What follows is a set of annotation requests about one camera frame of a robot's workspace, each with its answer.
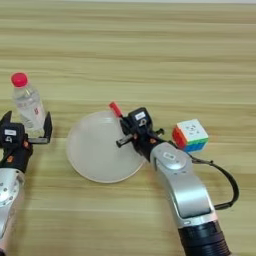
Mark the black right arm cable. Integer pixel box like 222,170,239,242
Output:
191,154,240,211

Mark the clear bottle with red cap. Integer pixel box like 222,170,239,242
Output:
10,72,47,133

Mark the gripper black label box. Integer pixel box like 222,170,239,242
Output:
128,107,154,133
0,122,26,149

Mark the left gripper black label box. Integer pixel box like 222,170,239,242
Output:
0,122,26,149

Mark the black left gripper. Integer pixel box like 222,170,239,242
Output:
0,110,54,174

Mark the red marker pen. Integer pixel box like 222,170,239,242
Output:
108,101,125,119

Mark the round white plate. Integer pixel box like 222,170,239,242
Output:
65,110,147,184

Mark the colourful puzzle cube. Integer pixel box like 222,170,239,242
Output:
171,118,210,154

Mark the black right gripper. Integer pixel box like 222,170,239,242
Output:
115,115,168,161

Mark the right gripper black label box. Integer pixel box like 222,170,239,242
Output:
128,107,154,133

